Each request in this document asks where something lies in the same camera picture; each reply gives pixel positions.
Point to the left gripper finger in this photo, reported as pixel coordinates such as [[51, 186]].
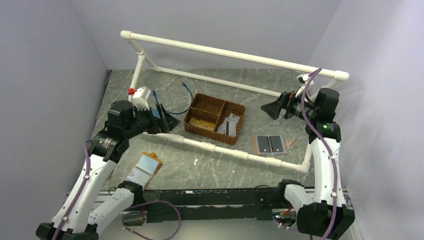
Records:
[[155, 113], [169, 122]]

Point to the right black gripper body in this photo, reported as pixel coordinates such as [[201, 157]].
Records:
[[297, 107]]

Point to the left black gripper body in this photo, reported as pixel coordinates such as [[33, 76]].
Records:
[[145, 122]]

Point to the blue card holder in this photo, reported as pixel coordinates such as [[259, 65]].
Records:
[[151, 119]]

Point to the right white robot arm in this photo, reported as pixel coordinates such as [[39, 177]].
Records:
[[326, 214]]

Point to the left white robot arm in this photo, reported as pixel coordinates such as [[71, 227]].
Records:
[[78, 219]]

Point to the gold cards in basket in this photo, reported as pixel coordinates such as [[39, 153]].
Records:
[[202, 124]]

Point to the grey cards in basket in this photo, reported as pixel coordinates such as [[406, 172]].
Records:
[[229, 125]]

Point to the brown wicker divided basket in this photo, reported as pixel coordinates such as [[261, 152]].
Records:
[[213, 110]]

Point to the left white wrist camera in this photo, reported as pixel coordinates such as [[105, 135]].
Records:
[[139, 97]]

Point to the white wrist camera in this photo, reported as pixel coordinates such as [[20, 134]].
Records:
[[139, 97], [303, 79]]

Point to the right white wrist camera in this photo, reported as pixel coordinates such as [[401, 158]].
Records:
[[303, 79]]

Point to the white PVC pipe frame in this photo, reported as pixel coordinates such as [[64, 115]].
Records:
[[228, 53]]

